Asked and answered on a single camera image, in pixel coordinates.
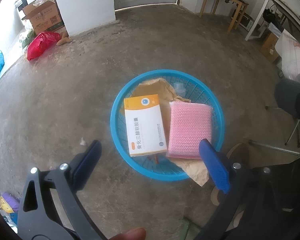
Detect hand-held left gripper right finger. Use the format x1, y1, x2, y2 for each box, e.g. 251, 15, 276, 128
194, 138, 286, 240

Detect blue plastic basket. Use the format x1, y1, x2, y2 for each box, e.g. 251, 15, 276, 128
110, 69, 225, 182

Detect grey tan-soled shoe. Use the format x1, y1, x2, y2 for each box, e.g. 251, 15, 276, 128
225, 143, 250, 167
210, 186, 243, 240

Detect small white box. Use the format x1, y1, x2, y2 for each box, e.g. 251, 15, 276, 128
240, 17, 254, 32

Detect large printed cardboard box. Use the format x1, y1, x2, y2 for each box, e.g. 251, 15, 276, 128
21, 0, 65, 36

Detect green vegetables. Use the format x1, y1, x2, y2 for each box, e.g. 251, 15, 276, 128
19, 29, 37, 49

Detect clear plastic bottle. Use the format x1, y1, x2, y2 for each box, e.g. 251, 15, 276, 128
174, 81, 190, 101

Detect wooden chair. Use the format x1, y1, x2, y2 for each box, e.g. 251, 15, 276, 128
199, 0, 249, 34

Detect black folding chair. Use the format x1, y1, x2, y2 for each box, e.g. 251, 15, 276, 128
249, 77, 300, 156

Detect white orange medicine box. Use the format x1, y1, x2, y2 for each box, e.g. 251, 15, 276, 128
124, 94, 168, 157

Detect black cloth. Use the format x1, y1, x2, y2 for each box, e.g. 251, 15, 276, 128
262, 9, 278, 26

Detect brown root vegetable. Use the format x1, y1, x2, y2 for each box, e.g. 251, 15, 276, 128
56, 32, 75, 46

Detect brown cardboard box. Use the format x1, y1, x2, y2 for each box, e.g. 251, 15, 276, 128
259, 31, 282, 63

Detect pink bubble wrap pouch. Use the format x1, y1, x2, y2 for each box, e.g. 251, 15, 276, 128
166, 101, 213, 159

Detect brown paper bag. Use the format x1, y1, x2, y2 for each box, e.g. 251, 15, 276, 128
131, 78, 212, 187

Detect person's left hand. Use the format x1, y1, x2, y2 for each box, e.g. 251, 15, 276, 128
107, 227, 147, 240

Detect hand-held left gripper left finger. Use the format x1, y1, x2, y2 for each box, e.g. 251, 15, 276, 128
17, 140, 108, 240

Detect red plastic bag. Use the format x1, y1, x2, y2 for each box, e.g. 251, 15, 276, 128
27, 32, 61, 61

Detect purple yellow package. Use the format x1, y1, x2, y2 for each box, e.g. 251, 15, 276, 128
0, 192, 21, 213

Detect long white table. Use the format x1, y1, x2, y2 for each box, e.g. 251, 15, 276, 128
245, 0, 300, 41

